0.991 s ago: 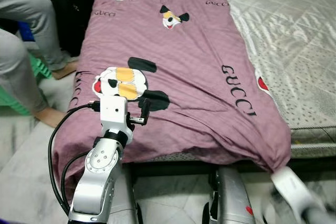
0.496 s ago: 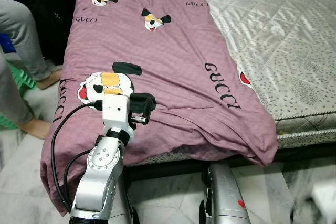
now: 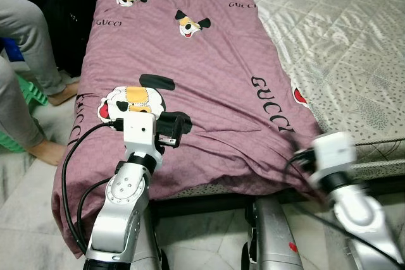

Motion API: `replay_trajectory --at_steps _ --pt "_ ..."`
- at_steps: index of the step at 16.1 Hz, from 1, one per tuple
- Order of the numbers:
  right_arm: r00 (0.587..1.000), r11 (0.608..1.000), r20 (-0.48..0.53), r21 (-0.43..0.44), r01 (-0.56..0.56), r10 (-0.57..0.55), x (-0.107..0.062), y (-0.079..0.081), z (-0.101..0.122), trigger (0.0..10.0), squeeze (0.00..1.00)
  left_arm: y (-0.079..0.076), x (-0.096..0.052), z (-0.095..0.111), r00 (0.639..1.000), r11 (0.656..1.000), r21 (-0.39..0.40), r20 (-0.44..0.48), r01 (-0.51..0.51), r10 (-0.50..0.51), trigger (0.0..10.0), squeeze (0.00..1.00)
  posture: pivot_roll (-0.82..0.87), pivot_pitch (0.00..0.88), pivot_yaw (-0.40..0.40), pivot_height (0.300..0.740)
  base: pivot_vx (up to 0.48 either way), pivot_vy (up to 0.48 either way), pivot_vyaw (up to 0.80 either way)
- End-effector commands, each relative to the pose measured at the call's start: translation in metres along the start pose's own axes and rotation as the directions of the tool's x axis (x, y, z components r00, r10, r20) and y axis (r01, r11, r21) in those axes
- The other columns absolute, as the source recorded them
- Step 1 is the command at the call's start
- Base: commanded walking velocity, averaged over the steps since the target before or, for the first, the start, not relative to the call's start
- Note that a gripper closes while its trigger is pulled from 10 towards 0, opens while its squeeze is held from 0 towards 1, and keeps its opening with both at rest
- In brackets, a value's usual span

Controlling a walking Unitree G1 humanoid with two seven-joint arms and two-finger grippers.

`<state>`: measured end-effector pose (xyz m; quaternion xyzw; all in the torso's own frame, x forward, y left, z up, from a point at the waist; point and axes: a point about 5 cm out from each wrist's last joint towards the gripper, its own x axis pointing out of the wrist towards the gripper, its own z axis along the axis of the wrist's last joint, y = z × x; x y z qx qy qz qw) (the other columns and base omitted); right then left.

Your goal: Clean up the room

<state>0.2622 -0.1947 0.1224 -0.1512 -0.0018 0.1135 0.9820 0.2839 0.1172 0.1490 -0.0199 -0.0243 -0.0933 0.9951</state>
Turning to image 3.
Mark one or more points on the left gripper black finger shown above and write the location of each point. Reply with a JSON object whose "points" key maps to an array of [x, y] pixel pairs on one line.
{"points": [[176, 123]]}

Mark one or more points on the pink Mickey Mouse blanket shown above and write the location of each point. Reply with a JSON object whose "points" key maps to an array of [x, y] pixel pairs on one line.
{"points": [[209, 80]]}

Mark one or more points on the robot right leg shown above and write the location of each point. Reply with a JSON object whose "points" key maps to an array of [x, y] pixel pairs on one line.
{"points": [[275, 238]]}

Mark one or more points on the robot leg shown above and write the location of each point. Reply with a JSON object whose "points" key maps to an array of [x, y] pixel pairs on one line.
{"points": [[149, 245], [275, 238]]}

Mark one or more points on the robot left leg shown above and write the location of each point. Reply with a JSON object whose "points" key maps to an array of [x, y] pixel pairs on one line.
{"points": [[149, 245]]}

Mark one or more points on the beige quilted mattress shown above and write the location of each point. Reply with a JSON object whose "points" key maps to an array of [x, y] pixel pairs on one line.
{"points": [[342, 42]]}

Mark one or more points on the green plastic stool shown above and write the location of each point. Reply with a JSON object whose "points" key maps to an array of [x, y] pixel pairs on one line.
{"points": [[31, 90]]}

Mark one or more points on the black bag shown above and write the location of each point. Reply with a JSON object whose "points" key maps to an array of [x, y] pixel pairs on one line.
{"points": [[63, 17]]}

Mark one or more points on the person with bare feet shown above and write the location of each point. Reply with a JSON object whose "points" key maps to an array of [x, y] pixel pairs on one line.
{"points": [[22, 36]]}

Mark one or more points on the blue plastic object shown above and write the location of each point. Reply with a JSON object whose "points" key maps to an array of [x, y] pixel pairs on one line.
{"points": [[9, 49]]}

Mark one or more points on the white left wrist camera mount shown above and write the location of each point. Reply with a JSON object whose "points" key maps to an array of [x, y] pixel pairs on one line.
{"points": [[139, 134]]}

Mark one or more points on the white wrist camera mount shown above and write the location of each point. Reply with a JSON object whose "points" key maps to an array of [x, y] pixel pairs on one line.
{"points": [[334, 151], [139, 134]]}

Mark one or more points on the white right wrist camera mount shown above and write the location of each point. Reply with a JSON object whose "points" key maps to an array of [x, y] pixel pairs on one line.
{"points": [[334, 151]]}

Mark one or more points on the dark bed frame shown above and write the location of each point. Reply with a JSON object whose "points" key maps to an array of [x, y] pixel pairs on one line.
{"points": [[380, 186]]}

